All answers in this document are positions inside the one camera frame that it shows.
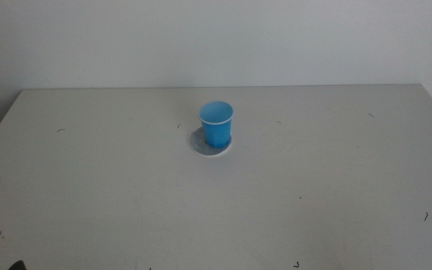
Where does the blue plastic cup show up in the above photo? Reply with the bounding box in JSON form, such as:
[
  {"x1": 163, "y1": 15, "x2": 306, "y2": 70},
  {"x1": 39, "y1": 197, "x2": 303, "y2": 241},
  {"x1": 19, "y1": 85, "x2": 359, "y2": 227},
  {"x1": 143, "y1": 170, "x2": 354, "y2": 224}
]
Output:
[{"x1": 197, "y1": 100, "x2": 235, "y2": 149}]

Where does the round grey cup mat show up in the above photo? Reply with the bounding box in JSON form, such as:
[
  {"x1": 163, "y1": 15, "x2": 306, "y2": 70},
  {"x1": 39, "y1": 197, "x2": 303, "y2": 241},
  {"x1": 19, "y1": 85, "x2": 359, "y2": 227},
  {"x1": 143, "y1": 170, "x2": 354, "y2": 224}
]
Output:
[{"x1": 189, "y1": 126, "x2": 233, "y2": 158}]

